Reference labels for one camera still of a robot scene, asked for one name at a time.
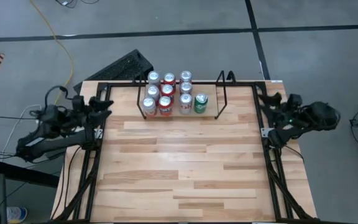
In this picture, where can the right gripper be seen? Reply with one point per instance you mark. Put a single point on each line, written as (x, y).
(287, 117)

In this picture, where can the black aluminium table frame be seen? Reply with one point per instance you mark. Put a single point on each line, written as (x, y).
(274, 186)

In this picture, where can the black perforated metal case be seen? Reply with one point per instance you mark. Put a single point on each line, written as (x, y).
(120, 68)

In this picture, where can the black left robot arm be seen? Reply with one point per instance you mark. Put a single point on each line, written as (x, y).
(51, 144)

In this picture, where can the silver red-logo soda can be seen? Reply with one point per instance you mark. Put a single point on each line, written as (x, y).
(185, 87)
(153, 91)
(153, 76)
(148, 103)
(185, 102)
(185, 76)

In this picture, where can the black flat floor bar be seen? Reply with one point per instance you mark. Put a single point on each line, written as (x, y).
(26, 175)

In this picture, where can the red soda can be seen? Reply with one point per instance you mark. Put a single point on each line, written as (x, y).
(167, 89)
(169, 77)

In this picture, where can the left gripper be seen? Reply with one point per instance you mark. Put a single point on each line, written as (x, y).
(79, 117)

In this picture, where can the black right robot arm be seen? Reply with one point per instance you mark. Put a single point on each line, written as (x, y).
(319, 116)

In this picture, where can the white blue yellow packet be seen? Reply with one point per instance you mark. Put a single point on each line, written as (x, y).
(16, 214)

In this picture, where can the green Sprite can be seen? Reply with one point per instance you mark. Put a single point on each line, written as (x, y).
(201, 102)

